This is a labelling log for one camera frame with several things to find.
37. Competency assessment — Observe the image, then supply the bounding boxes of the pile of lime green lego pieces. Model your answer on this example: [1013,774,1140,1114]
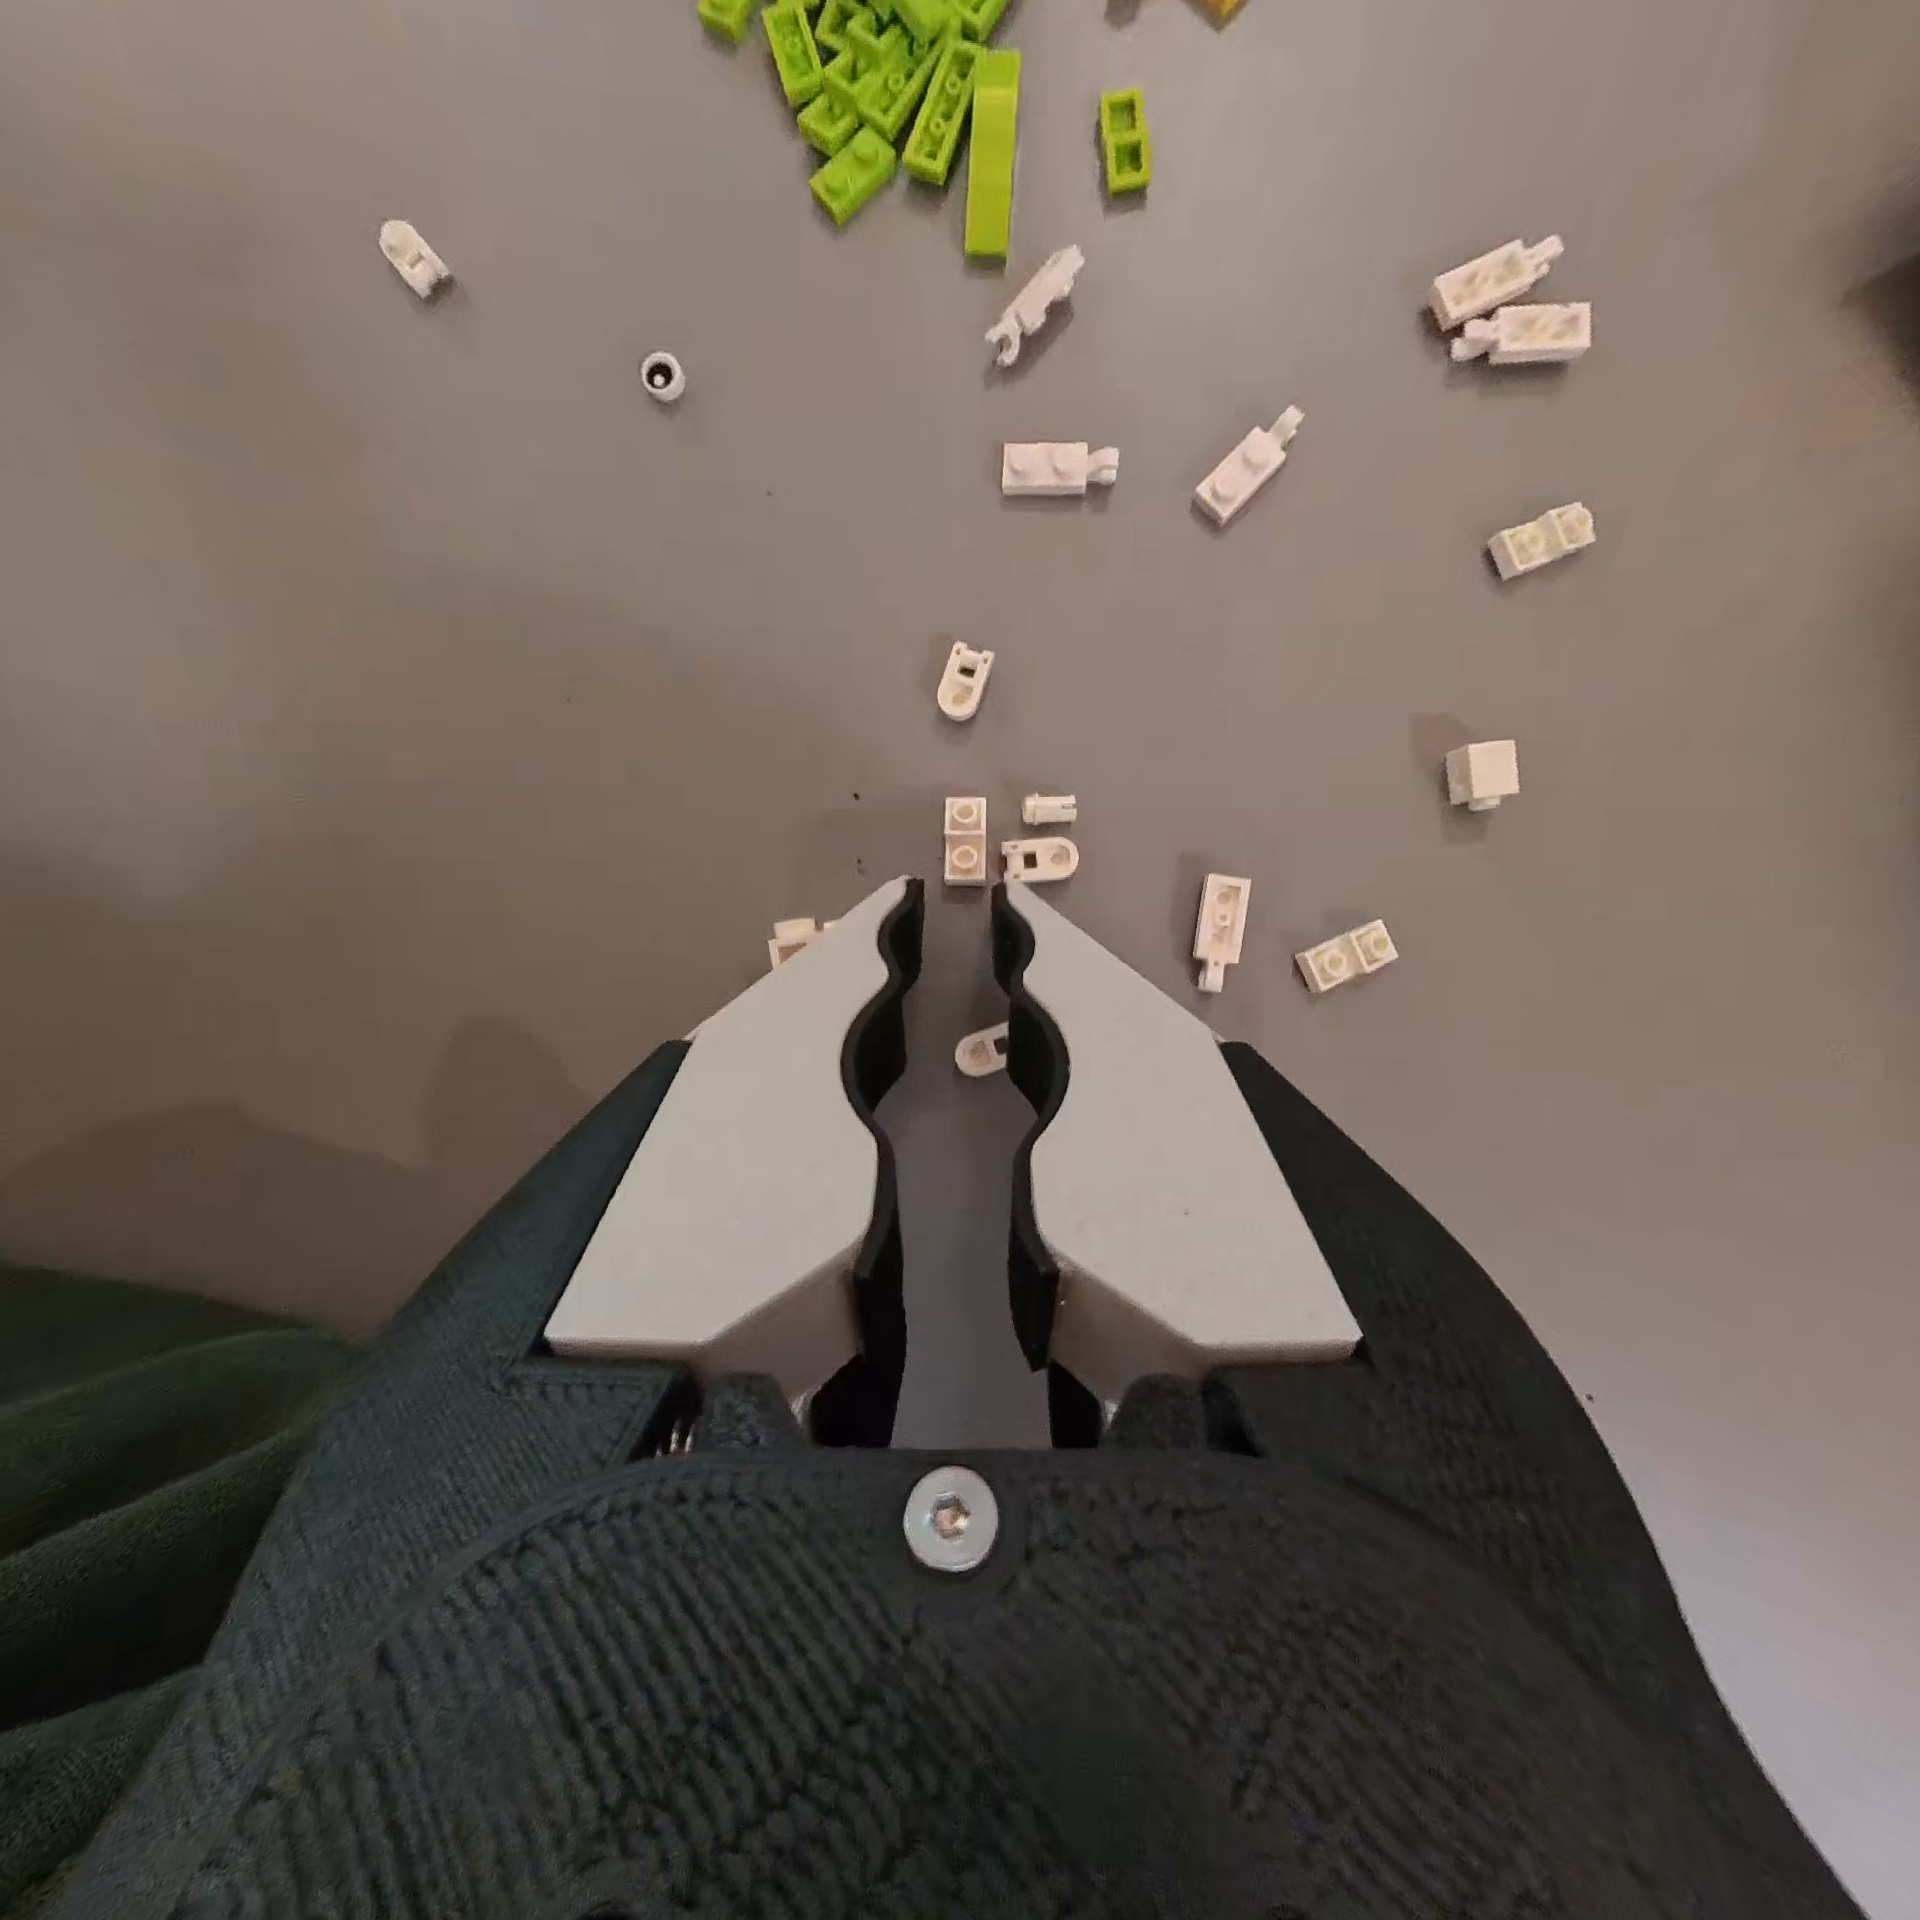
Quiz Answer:
[697,0,1155,270]

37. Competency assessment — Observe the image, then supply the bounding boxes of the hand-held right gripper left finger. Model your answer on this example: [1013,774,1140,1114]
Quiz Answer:
[542,877,931,1447]

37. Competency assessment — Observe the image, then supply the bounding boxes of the person's dark green clothing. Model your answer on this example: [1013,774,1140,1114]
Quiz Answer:
[0,1260,378,1920]

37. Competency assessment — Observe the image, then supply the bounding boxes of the scattered white lego pieces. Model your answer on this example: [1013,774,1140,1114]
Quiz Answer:
[378,217,1601,1083]

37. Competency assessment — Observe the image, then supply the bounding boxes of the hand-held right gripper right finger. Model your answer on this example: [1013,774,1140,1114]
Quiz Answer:
[990,878,1368,1451]

